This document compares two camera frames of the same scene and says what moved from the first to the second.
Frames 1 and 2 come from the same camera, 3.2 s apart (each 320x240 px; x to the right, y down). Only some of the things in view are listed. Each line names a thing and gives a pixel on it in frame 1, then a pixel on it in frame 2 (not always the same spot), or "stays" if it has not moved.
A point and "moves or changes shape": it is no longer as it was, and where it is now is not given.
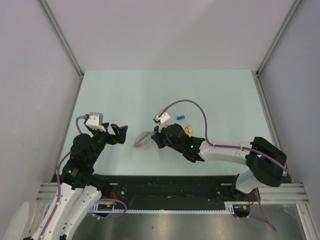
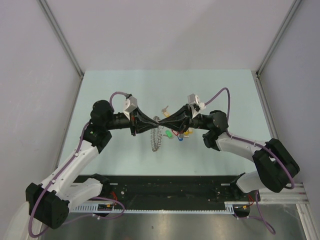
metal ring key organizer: [143, 139] moves or changes shape
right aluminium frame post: [294, 6] stays
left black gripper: [120, 133] → [136, 121]
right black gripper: [157, 136] → [185, 114]
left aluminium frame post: [62, 37] stays
